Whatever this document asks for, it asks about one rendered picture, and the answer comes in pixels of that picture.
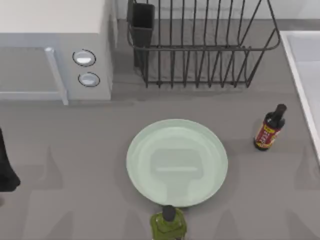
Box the small microwave knob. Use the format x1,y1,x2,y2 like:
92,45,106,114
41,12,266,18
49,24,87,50
77,71,101,88

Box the dark wire dish rack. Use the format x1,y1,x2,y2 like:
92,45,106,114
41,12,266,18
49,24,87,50
126,0,281,89

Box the pale green plate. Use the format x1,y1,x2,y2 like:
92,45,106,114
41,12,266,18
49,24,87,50
125,119,229,208

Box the dark bottle with red label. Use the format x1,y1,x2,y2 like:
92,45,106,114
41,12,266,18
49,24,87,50
253,103,288,151

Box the green bottle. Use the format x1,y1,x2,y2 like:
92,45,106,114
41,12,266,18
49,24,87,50
149,205,188,240

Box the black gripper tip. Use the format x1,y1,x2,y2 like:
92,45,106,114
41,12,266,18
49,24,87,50
0,127,21,193

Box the pale microwave oven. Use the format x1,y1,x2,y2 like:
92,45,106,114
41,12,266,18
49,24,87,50
0,0,119,106

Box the large microwave knob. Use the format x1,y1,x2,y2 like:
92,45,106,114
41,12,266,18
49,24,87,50
71,48,97,68

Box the microwave door handle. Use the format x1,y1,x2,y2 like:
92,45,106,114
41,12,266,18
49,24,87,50
44,46,69,106

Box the dark cutlery holder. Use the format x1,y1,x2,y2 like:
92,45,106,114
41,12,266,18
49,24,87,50
126,0,156,48

